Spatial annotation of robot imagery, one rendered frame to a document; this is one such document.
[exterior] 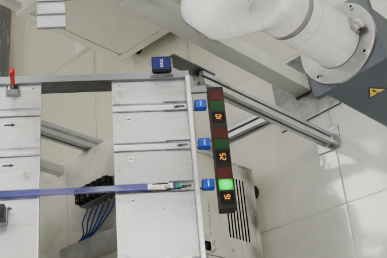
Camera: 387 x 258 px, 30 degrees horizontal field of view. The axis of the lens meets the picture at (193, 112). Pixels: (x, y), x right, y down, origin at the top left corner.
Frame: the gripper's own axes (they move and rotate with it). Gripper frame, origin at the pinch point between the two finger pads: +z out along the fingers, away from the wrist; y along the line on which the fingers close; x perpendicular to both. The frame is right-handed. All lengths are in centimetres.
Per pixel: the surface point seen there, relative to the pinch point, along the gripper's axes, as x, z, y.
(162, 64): 14.5, 6.0, 25.0
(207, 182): 23, 9, 57
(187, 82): 20.9, 7.3, 29.3
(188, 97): 20.7, 7.5, 33.8
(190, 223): 18, 11, 66
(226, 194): 28, 10, 60
